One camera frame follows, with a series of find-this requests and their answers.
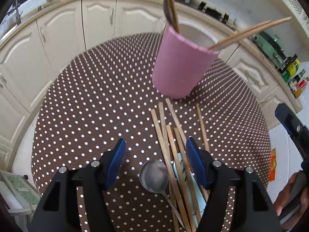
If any metal spoon in cup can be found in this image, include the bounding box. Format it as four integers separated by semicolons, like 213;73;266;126
163;0;175;29

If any brown polka dot tablecloth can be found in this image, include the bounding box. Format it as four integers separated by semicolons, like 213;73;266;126
31;33;271;231

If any metal spoon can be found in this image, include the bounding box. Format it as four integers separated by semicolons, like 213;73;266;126
163;0;175;29
139;160;184;227

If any right hand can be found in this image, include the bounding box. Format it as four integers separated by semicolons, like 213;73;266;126
273;173;308;231

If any green oil bottle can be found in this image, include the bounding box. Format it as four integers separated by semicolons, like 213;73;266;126
281;59;300;82

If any orange snack package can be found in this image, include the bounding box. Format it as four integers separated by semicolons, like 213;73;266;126
268;148;277;182

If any steel faucet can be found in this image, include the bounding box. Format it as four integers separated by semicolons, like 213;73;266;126
6;0;23;25

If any red cap sauce bottle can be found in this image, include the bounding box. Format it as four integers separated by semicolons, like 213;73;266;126
290;77;308;98

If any black gas stove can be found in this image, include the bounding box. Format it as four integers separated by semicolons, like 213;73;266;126
175;0;234;27

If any green electric cooker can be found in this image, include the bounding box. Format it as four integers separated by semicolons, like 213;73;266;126
252;30;287;70

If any pink utensil holder cup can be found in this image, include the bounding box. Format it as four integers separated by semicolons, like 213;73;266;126
152;24;219;99

